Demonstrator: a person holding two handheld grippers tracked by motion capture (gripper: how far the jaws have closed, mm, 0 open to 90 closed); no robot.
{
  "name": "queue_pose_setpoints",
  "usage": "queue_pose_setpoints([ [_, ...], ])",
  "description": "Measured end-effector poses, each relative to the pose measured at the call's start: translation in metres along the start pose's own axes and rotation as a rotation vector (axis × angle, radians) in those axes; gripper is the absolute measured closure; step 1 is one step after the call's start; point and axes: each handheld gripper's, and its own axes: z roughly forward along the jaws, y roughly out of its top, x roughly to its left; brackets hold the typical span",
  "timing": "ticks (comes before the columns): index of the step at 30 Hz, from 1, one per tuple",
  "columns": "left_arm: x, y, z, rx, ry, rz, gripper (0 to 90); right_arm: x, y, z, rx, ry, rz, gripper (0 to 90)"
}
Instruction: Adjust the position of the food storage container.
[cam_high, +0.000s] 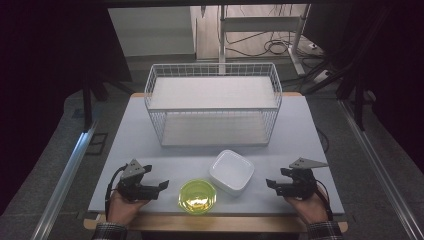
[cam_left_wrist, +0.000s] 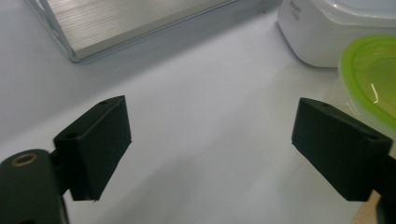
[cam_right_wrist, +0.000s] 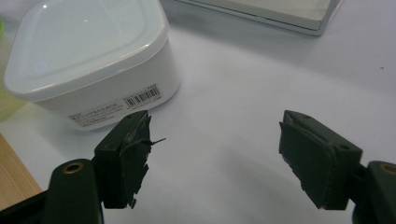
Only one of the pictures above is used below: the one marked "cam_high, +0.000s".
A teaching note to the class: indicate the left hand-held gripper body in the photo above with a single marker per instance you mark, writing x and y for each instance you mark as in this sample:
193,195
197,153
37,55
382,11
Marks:
135,186

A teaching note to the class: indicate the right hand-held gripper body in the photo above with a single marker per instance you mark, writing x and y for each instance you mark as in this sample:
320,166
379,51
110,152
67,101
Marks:
300,185

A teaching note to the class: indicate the person's right hand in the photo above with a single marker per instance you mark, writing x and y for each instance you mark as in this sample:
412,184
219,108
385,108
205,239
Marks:
308,208

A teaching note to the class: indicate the person's left hand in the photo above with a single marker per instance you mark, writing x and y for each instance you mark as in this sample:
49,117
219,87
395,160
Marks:
121,210

